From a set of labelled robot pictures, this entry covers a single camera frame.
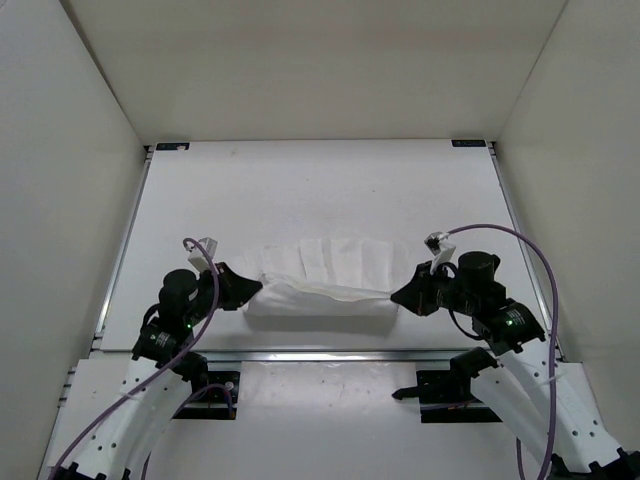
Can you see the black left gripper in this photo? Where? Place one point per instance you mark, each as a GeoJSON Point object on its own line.
{"type": "Point", "coordinates": [239, 288]}

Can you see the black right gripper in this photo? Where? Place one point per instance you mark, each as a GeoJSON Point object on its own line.
{"type": "Point", "coordinates": [415, 294]}

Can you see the white pleated skirt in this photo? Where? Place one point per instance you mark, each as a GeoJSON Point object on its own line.
{"type": "Point", "coordinates": [325, 277]}

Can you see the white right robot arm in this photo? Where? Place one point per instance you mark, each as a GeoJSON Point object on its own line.
{"type": "Point", "coordinates": [516, 375]}

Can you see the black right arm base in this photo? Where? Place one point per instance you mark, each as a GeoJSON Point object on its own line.
{"type": "Point", "coordinates": [445, 396]}

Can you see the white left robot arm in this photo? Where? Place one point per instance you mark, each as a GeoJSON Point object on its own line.
{"type": "Point", "coordinates": [163, 375]}

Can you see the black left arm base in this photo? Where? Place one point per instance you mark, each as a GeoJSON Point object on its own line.
{"type": "Point", "coordinates": [215, 396]}

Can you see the white front cover board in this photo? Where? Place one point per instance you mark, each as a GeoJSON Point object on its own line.
{"type": "Point", "coordinates": [311, 421]}

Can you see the right corner table label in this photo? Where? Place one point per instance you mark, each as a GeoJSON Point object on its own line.
{"type": "Point", "coordinates": [468, 143]}

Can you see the corner table label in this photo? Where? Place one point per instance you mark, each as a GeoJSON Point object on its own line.
{"type": "Point", "coordinates": [172, 146]}
{"type": "Point", "coordinates": [468, 143]}

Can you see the left corner table label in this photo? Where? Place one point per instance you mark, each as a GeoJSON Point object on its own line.
{"type": "Point", "coordinates": [172, 146]}

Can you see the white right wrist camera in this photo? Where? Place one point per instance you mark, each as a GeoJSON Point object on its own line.
{"type": "Point", "coordinates": [440, 247]}

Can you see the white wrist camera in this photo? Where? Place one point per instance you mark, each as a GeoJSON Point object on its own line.
{"type": "Point", "coordinates": [200, 252]}
{"type": "Point", "coordinates": [440, 247]}

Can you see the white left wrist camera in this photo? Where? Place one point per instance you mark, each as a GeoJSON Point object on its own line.
{"type": "Point", "coordinates": [200, 252]}

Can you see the aluminium table edge rail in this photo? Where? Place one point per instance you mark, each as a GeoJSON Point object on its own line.
{"type": "Point", "coordinates": [330, 356]}

